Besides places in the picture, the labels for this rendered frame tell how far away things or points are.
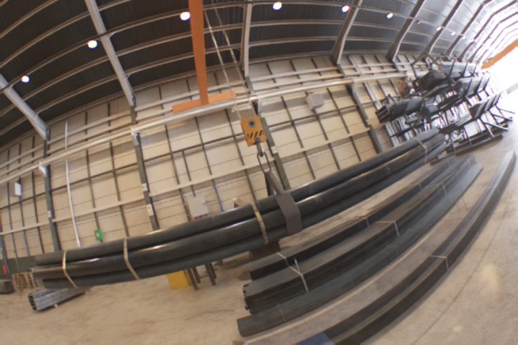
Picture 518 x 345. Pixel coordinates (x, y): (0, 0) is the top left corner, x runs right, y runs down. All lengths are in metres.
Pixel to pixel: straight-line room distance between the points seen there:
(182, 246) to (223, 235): 0.38
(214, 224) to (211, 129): 8.40
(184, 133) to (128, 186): 3.60
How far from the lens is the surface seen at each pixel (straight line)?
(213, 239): 1.90
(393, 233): 3.44
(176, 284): 5.47
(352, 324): 2.01
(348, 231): 3.68
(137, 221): 10.13
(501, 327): 1.89
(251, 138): 2.31
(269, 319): 2.55
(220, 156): 9.70
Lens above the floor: 1.42
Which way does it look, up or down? 13 degrees up
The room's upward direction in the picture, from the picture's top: 19 degrees counter-clockwise
